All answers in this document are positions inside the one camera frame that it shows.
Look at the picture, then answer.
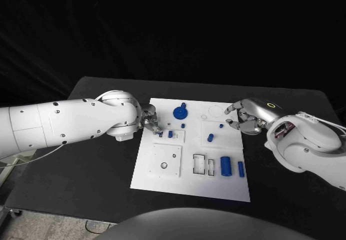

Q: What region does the large blue cylinder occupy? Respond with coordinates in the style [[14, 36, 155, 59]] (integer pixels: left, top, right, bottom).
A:
[[219, 156, 233, 177]]

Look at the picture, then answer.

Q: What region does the white frame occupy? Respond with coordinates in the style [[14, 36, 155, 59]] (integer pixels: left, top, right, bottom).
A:
[[0, 149, 37, 186]]

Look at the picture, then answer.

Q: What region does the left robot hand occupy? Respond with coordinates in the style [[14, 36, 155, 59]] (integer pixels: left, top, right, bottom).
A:
[[138, 103, 164, 136]]

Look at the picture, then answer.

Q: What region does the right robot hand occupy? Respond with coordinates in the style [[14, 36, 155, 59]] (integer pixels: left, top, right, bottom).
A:
[[223, 97, 289, 135]]

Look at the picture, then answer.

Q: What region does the black floor cable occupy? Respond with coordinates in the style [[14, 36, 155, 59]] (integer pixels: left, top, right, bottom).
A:
[[83, 219, 111, 235]]

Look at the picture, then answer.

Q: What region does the blue gear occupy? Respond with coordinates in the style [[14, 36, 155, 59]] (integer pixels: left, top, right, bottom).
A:
[[171, 102, 189, 120]]

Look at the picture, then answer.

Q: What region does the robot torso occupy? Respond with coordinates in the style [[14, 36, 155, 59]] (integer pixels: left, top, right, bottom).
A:
[[92, 207, 317, 240]]

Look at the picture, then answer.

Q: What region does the white task board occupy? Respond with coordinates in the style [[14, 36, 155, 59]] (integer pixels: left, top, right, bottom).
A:
[[129, 97, 251, 203]]

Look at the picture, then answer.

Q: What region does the white cable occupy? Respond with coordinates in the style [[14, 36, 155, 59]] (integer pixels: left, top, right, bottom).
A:
[[0, 143, 66, 169], [295, 111, 346, 136]]

